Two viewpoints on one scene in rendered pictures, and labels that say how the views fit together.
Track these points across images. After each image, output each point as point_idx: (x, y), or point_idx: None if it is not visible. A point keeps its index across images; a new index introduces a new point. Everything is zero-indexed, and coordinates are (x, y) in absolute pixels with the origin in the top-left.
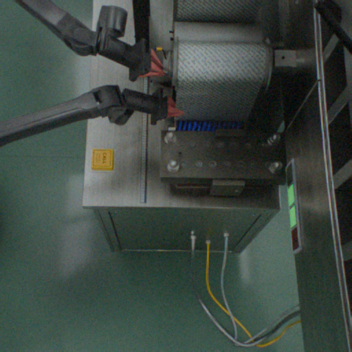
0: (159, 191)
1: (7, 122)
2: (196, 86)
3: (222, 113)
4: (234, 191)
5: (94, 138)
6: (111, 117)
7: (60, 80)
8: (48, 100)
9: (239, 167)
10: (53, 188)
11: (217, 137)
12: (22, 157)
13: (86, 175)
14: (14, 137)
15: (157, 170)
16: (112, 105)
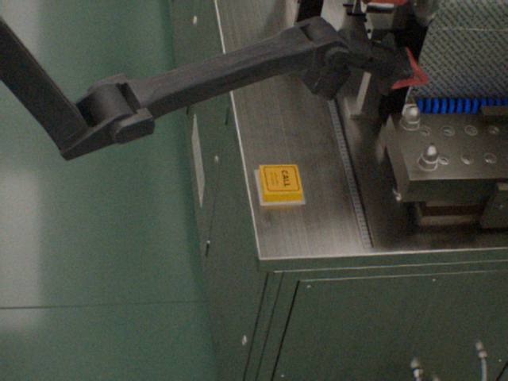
0: (394, 228)
1: (169, 75)
2: (463, 10)
3: (489, 78)
4: None
5: (255, 154)
6: (317, 79)
7: (72, 175)
8: (53, 209)
9: None
10: (84, 362)
11: (486, 121)
12: (17, 310)
13: (255, 211)
14: (178, 98)
15: (379, 198)
16: (335, 42)
